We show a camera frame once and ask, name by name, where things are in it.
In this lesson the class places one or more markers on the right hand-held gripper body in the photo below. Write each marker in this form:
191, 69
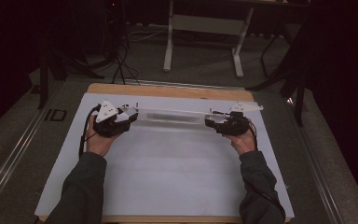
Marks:
234, 123

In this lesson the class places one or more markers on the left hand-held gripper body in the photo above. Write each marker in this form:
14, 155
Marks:
108, 124

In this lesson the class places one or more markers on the clear plastic bag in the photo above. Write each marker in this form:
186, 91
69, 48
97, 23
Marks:
167, 112

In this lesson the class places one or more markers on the person's left hand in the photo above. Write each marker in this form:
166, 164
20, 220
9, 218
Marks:
98, 141

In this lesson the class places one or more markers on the person's right hand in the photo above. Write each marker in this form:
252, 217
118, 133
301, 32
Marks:
245, 141

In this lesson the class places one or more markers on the wooden table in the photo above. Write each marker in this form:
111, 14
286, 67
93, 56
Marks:
167, 90

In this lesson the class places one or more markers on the white table mat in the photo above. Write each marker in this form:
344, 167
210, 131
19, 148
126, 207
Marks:
167, 174

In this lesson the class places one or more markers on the black chair legs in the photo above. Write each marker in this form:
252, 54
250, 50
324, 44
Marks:
292, 77

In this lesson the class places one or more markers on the black metal stand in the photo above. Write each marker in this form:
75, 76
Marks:
45, 74

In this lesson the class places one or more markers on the white metal desk frame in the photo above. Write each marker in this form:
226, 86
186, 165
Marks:
205, 25

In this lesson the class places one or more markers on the metal floor rail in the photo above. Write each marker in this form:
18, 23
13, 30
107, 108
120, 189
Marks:
317, 174
15, 149

